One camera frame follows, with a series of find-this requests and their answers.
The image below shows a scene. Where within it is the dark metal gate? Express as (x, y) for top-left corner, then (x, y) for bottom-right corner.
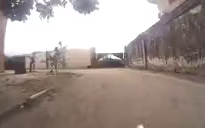
(95, 52), (126, 69)

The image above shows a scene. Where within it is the brown dirt road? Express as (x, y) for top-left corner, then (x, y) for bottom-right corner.
(0, 67), (205, 128)

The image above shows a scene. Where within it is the small tree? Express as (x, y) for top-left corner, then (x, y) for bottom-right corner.
(45, 40), (68, 76)

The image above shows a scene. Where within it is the pale kerb piece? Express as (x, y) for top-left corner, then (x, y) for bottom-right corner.
(19, 86), (54, 108)

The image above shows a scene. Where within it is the person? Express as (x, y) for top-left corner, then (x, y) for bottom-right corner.
(28, 57), (36, 73)

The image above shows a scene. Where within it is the dark box structure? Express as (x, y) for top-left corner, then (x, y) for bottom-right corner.
(4, 55), (27, 75)

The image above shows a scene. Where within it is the bare earth verge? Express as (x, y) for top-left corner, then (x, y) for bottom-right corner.
(0, 70), (84, 118)

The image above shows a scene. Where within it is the tree foliage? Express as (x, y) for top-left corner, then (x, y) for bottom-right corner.
(0, 0), (100, 23)

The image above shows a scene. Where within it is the pale wall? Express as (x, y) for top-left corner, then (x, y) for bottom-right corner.
(24, 47), (97, 70)

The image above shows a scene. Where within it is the weathered grey wall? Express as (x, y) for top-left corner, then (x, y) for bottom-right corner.
(123, 0), (205, 78)

